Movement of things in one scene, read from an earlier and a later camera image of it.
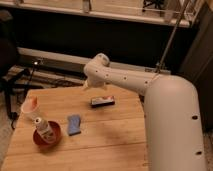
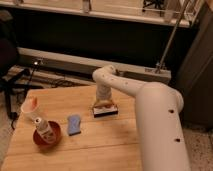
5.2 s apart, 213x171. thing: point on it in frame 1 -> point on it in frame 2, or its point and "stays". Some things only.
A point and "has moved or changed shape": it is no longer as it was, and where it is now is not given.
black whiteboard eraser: (102, 101) has moved or changed shape
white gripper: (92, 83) -> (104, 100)
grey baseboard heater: (41, 59) stays
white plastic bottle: (44, 130) stays
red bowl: (39, 139) stays
